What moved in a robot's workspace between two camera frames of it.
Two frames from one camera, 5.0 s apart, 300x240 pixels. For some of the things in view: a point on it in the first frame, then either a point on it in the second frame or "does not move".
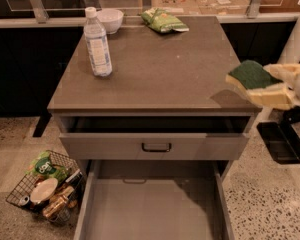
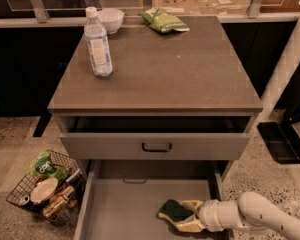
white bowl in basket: x=43 y=190 does not move
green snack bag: x=162 y=21 does not move
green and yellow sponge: x=253 y=77 -> x=173 y=212
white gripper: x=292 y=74 -> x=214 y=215
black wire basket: x=53 y=187 does not move
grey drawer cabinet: x=162 y=132 does not move
